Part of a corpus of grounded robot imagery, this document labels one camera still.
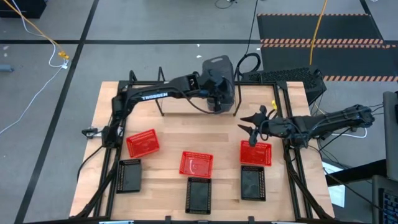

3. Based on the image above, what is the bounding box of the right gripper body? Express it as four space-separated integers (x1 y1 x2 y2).
249 105 289 147

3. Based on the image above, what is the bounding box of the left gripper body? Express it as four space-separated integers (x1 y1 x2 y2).
198 70 224 97

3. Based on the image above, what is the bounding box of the translucent grey plastic basket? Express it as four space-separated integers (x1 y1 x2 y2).
206 93 236 114
201 55 236 103

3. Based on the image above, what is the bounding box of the red plastic mesh basket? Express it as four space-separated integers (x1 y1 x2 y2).
125 128 160 159
178 151 215 179
239 139 273 167

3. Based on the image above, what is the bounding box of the black plastic mesh basket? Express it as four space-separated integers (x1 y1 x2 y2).
116 158 142 194
185 176 213 215
240 164 267 202

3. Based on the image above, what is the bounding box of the black perforated computer case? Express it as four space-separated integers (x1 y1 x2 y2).
241 67 328 106

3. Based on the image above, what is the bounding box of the black hazard-striped floor mat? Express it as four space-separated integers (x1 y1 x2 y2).
260 43 398 83
256 12 386 45

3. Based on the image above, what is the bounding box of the white paper sheet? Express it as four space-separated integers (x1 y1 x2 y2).
322 161 346 208

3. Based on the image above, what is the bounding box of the black angled panel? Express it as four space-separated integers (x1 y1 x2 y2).
325 159 388 187

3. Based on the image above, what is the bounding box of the grey desk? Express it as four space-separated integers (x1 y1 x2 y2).
382 90 398 183

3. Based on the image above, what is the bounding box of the black keyboard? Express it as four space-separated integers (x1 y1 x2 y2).
381 188 398 224

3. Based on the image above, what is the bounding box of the black cabinet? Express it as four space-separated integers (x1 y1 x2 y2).
0 0 48 19

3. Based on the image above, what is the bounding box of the thick black looped cable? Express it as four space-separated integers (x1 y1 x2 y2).
236 0 262 77

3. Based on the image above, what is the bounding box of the black metal shelf frame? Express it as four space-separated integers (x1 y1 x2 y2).
156 66 243 118

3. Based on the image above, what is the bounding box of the white looped cable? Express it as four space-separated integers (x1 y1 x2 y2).
330 126 368 139

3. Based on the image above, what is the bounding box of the black aluminium rig frame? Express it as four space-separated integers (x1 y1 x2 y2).
70 70 336 224

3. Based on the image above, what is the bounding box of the yellow power cable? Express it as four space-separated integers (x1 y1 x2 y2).
309 0 329 65
1 0 71 60

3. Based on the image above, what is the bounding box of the white power cable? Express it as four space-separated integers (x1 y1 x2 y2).
0 0 68 135

